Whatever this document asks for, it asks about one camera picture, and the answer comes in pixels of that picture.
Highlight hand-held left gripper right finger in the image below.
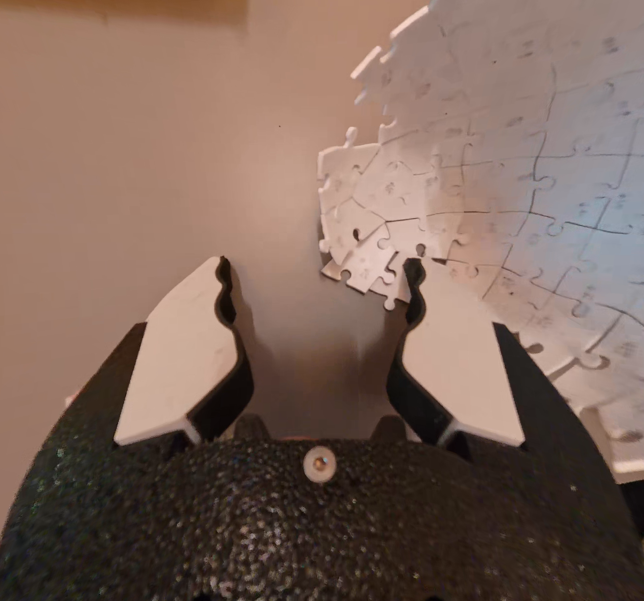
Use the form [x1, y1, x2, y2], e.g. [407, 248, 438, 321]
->
[385, 257, 527, 450]

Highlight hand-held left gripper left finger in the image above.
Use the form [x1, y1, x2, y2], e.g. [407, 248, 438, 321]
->
[113, 255, 255, 447]

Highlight single jigsaw puzzle piece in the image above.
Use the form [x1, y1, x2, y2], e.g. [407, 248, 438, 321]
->
[346, 246, 411, 311]

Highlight colourful cartoon puzzle ball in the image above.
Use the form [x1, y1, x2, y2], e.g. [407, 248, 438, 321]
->
[317, 0, 644, 483]

